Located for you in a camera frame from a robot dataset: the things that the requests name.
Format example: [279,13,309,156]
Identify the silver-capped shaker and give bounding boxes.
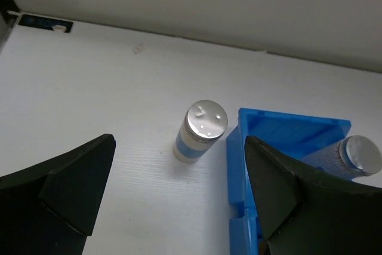
[315,135,381,180]
[172,100,228,164]

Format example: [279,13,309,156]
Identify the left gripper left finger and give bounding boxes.
[1,134,116,254]

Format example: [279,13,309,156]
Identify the blue three-compartment plastic bin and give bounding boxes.
[226,108,352,254]

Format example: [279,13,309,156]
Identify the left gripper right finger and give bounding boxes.
[244,135,382,255]

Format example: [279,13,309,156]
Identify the left black table label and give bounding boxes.
[19,14,73,33]

